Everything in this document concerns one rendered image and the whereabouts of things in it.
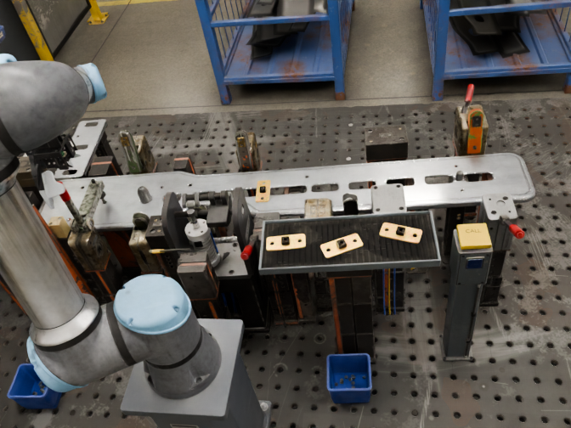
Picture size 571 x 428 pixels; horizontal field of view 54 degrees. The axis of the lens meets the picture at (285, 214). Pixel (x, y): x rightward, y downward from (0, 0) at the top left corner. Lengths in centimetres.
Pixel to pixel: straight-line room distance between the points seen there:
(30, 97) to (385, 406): 110
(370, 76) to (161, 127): 175
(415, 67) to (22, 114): 325
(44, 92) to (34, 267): 26
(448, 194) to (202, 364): 78
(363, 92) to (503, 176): 215
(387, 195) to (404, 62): 259
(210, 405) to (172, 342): 17
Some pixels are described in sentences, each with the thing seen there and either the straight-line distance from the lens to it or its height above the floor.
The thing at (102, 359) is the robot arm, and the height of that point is 128.
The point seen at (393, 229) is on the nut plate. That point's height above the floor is 116.
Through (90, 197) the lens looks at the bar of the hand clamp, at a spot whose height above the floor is 107.
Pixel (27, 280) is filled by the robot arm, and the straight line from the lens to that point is 91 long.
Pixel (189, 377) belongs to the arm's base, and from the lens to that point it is 108.
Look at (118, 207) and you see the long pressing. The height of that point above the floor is 100.
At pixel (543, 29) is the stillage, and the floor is 16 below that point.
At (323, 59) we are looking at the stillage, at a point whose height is 16.
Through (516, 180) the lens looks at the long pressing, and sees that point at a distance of 157.
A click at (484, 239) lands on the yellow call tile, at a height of 116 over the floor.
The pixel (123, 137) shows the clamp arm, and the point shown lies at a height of 110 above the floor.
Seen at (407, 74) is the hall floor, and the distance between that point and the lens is 377.
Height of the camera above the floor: 207
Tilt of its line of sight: 46 degrees down
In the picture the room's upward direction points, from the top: 11 degrees counter-clockwise
